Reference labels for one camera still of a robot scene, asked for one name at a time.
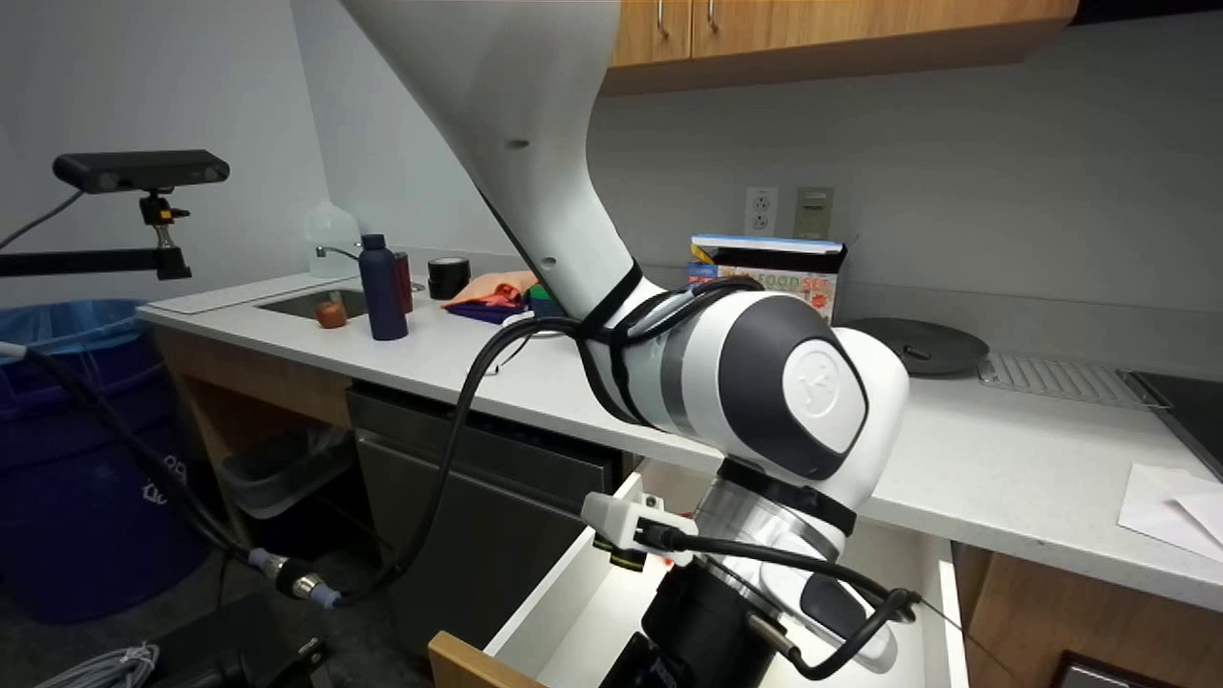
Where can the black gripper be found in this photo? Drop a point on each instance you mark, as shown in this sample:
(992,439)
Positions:
(693,637)

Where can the white drawer with wooden front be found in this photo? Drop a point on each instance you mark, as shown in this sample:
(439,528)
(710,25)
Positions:
(582,612)

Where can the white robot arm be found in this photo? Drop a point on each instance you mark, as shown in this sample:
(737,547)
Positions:
(797,410)

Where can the blue cardboard game box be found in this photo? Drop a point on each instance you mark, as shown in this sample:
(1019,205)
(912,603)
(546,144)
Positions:
(798,263)

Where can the black cup on counter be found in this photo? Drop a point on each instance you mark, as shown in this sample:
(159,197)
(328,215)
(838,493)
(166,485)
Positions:
(447,277)

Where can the dark blue water bottle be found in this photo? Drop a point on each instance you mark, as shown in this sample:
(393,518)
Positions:
(379,289)

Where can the white paper sheet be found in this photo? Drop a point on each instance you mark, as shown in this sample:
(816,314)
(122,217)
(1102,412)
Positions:
(1173,505)

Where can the black cooktop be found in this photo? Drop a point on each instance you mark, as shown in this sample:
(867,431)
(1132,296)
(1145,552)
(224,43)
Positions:
(1188,410)

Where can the wooden upper cabinet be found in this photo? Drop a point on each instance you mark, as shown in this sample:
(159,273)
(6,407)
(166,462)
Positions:
(717,43)

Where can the blue trash bin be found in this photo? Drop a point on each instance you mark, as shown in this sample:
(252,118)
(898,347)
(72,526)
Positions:
(81,528)

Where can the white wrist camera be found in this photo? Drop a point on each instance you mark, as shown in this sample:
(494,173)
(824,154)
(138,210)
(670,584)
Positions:
(625,526)

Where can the white wall outlet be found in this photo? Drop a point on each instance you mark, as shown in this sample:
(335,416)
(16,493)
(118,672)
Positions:
(763,207)

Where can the grey wall switch plate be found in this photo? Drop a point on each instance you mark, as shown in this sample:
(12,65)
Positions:
(810,210)

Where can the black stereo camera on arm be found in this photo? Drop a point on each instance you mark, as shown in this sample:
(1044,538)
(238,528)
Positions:
(151,169)

